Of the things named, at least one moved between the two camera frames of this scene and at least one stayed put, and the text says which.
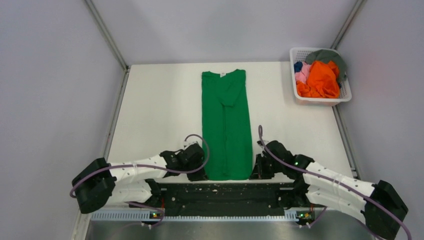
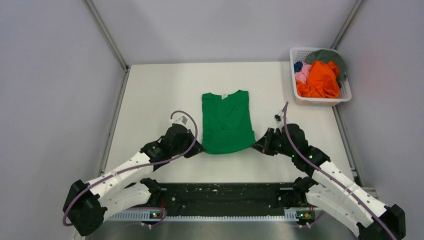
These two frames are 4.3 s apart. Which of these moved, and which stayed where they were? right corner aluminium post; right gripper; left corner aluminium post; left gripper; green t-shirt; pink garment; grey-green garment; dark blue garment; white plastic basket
Moved: green t-shirt; left gripper; right gripper
Stayed: grey-green garment; dark blue garment; left corner aluminium post; right corner aluminium post; white plastic basket; pink garment
